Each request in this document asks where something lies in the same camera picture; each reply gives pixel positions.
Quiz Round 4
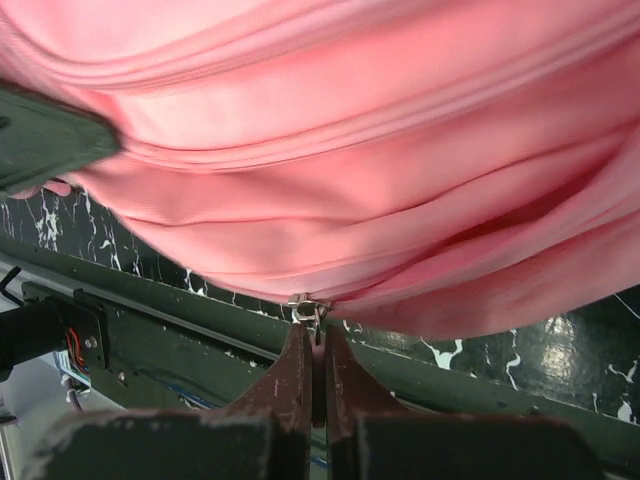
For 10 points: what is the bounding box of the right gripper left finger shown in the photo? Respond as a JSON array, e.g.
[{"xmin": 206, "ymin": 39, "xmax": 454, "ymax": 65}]
[{"xmin": 21, "ymin": 324, "xmax": 312, "ymax": 479}]

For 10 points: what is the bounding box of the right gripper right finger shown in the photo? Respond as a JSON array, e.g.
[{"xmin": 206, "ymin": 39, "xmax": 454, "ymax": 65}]
[{"xmin": 324, "ymin": 326, "xmax": 605, "ymax": 480}]

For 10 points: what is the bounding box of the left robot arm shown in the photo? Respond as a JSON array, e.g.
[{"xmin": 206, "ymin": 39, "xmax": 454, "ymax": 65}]
[{"xmin": 1, "ymin": 81, "xmax": 122, "ymax": 380}]

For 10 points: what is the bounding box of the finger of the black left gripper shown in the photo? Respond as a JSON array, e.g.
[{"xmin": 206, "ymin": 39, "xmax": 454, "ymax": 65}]
[{"xmin": 1, "ymin": 80, "xmax": 120, "ymax": 195}]

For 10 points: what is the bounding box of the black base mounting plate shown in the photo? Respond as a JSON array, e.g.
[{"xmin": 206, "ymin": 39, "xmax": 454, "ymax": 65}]
[{"xmin": 20, "ymin": 248, "xmax": 639, "ymax": 479}]

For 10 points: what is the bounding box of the pink school backpack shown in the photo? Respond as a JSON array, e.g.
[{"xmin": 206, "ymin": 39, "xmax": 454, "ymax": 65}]
[{"xmin": 1, "ymin": 1, "xmax": 639, "ymax": 339}]

